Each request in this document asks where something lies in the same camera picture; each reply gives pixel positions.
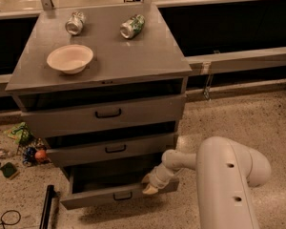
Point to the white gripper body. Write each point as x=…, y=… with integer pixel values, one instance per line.
x=157, y=179

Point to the grey bottom drawer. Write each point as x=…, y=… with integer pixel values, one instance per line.
x=108, y=181

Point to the grey drawer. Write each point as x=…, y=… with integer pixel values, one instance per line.
x=101, y=151
x=108, y=181
x=105, y=116

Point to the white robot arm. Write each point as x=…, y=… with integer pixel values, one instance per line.
x=225, y=172

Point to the grey middle drawer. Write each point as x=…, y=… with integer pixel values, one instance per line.
x=101, y=151

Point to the grey drawer cabinet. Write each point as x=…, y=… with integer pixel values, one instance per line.
x=148, y=65

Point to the grey top drawer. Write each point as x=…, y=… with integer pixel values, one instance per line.
x=105, y=116

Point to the black bar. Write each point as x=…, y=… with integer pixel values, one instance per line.
x=50, y=194

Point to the orange fruit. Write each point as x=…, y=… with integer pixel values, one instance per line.
x=41, y=156

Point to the blue can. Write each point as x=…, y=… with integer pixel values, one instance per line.
x=29, y=156

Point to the green yellow sponge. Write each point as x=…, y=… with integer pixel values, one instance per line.
x=9, y=171

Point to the white paper bowl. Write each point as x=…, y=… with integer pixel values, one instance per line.
x=70, y=59

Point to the clear plastic bottle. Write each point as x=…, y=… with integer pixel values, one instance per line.
x=5, y=154

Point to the green soda can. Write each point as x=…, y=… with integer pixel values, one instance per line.
x=133, y=26

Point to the silver crushed can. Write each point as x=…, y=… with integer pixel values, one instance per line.
x=75, y=24

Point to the grey metal rail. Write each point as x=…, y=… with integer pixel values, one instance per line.
x=237, y=61

